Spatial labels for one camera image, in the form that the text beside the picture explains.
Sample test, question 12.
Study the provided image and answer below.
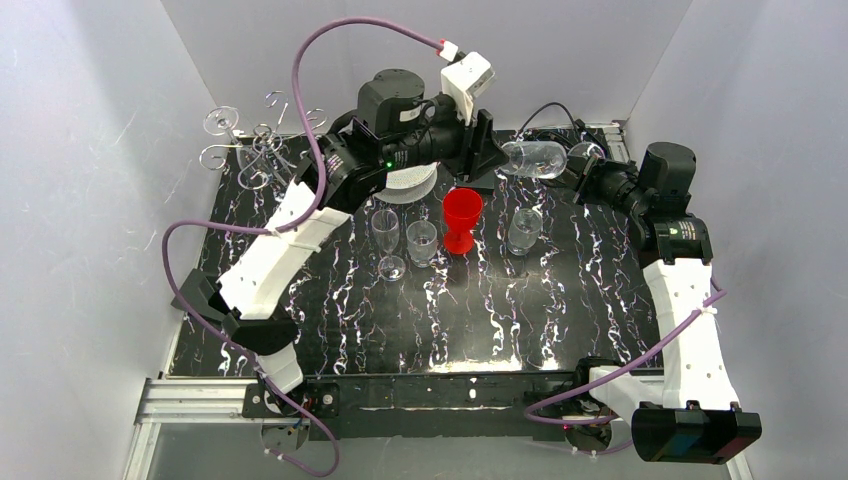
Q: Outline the clear wide wine glass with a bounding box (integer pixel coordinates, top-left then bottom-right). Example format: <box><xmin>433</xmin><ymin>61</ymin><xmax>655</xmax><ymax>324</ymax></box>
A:
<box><xmin>498</xmin><ymin>141</ymin><xmax>605</xmax><ymax>179</ymax></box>

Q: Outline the red wine glass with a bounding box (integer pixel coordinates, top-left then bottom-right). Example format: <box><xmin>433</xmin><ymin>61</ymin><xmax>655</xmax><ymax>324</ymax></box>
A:
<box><xmin>442</xmin><ymin>188</ymin><xmax>483</xmax><ymax>255</ymax></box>

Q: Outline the white filament spool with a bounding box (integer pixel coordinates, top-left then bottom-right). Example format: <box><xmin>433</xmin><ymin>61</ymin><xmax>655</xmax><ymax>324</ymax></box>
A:
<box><xmin>373</xmin><ymin>163</ymin><xmax>438</xmax><ymax>205</ymax></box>

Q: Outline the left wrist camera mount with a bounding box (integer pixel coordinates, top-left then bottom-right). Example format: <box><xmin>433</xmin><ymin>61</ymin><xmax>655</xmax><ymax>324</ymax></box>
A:
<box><xmin>438</xmin><ymin>39</ymin><xmax>495</xmax><ymax>126</ymax></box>

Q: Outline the clear martini glass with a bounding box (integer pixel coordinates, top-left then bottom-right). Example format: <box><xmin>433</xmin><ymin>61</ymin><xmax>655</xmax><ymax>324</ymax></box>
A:
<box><xmin>203</xmin><ymin>106</ymin><xmax>240</xmax><ymax>136</ymax></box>

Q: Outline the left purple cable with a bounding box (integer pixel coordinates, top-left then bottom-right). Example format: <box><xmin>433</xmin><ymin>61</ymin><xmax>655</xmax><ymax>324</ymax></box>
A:
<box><xmin>160</xmin><ymin>16</ymin><xmax>445</xmax><ymax>478</ymax></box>

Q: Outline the clear champagne flute glass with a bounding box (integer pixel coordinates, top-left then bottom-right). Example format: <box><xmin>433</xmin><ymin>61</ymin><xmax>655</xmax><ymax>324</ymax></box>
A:
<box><xmin>371</xmin><ymin>209</ymin><xmax>406</xmax><ymax>282</ymax></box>

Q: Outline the chrome wine glass rack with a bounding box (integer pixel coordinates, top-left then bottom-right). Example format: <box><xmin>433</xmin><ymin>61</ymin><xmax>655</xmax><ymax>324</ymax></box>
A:
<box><xmin>198</xmin><ymin>90</ymin><xmax>305</xmax><ymax>191</ymax></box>

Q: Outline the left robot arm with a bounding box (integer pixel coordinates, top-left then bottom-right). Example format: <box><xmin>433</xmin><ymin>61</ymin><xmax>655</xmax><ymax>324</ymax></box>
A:
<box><xmin>178</xmin><ymin>58</ymin><xmax>507</xmax><ymax>397</ymax></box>

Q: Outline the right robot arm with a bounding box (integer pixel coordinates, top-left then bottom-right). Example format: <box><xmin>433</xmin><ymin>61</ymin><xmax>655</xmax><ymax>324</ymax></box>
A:
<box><xmin>563</xmin><ymin>142</ymin><xmax>762</xmax><ymax>465</ymax></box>

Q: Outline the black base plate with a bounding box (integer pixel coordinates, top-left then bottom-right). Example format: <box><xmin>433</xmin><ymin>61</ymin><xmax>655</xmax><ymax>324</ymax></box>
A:
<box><xmin>241</xmin><ymin>374</ymin><xmax>637</xmax><ymax>444</ymax></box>

